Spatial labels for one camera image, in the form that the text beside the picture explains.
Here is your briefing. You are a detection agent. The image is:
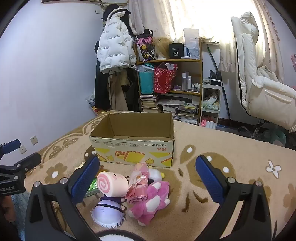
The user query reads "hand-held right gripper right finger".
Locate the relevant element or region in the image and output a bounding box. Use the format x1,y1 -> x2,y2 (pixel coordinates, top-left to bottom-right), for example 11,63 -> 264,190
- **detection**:
195,155 -> 273,241

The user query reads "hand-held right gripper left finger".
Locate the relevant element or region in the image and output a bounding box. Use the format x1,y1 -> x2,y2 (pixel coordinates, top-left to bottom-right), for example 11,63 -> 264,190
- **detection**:
24,155 -> 102,241

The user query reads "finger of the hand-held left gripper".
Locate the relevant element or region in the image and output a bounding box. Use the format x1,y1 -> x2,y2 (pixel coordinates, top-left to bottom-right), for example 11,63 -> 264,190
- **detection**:
0,152 -> 42,175
0,138 -> 22,161

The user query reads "pink swirl plush toy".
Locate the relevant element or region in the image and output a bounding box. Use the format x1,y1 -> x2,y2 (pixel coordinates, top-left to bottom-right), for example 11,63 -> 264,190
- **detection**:
97,171 -> 129,195

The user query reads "purple white-haired plush doll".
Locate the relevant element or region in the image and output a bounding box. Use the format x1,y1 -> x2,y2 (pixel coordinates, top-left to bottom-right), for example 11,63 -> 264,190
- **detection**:
91,193 -> 127,228

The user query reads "printed cardboard box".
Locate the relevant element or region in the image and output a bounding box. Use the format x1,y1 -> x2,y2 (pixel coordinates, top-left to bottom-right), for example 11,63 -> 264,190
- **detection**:
89,112 -> 175,168

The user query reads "pink doll dress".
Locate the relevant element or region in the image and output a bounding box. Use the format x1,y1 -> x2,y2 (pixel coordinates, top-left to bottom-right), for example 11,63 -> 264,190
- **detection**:
125,162 -> 151,205

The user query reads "pink furry plush toy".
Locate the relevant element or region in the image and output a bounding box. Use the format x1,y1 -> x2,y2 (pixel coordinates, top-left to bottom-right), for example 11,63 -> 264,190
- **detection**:
128,179 -> 171,226

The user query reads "person's left forearm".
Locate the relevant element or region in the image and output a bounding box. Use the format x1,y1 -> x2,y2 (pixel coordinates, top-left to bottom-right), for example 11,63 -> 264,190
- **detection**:
0,195 -> 31,235

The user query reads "green packet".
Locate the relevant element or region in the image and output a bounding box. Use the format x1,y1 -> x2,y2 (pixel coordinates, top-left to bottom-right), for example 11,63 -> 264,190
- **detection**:
84,178 -> 99,198

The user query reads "white black fluffy plush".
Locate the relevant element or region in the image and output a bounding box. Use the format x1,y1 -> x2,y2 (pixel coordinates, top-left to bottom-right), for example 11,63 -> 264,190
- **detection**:
146,166 -> 165,186

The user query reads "black chair base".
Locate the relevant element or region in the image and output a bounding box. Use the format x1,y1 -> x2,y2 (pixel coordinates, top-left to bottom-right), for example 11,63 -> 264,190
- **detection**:
238,118 -> 266,140

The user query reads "white black plush toy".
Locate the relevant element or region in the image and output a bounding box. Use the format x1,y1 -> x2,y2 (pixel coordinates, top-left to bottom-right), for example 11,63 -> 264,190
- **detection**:
96,230 -> 144,241

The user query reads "green round object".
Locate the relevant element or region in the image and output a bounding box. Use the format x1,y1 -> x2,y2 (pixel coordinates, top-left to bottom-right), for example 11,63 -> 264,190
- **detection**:
262,128 -> 287,147

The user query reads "pile of books and magazines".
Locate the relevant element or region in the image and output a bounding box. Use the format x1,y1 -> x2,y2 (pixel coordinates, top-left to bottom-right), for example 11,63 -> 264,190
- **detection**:
157,95 -> 199,125

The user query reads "tan hanging coat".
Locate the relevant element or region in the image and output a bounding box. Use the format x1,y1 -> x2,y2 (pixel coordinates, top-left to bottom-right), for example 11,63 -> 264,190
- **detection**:
107,70 -> 130,111

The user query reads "black hanging coat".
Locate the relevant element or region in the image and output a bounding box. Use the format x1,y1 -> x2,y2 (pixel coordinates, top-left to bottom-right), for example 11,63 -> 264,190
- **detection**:
94,40 -> 112,111

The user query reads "stack of books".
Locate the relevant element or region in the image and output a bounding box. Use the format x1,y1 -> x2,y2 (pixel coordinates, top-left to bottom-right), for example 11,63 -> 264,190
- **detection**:
140,94 -> 160,113

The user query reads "white trolley cart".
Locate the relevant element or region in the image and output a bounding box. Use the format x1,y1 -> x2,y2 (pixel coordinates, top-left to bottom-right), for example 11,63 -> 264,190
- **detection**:
200,78 -> 224,130

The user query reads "cream puffer coat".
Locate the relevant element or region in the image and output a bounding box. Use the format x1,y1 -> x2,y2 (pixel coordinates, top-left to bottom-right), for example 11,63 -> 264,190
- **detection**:
231,10 -> 296,133

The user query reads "red gift bag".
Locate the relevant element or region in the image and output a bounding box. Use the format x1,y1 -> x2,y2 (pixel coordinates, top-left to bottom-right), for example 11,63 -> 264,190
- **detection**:
154,62 -> 178,94

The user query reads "teal bag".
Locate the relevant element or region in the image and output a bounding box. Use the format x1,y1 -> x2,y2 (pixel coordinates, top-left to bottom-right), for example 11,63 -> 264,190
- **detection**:
138,69 -> 154,94

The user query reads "black thin pole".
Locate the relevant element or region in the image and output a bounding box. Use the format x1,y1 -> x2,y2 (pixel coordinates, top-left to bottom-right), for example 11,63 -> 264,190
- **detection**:
206,44 -> 220,72

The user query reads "wooden shelf unit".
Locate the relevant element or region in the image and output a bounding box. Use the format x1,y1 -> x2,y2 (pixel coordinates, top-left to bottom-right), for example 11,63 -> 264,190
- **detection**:
136,37 -> 203,126

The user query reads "cream floral curtain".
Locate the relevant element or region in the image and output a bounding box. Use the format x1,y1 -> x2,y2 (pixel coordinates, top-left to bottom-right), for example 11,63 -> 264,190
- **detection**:
128,0 -> 177,41
217,0 -> 285,73

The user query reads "black box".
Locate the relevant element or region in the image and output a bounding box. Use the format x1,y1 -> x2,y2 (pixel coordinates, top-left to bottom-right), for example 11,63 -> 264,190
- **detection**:
168,43 -> 185,59

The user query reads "white puffer jacket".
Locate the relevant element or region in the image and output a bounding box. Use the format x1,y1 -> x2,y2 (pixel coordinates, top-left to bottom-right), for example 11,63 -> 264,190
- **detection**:
96,8 -> 137,75

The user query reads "blonde wig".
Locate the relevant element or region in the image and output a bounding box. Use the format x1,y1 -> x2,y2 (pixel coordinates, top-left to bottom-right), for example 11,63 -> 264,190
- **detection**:
154,37 -> 172,60

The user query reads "pink black printed bag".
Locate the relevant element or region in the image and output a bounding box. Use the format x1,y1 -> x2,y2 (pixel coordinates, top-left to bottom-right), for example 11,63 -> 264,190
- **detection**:
135,30 -> 154,62

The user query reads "black hooded garment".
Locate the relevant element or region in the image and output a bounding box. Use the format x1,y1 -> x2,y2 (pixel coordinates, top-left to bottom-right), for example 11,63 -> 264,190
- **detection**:
102,3 -> 139,36

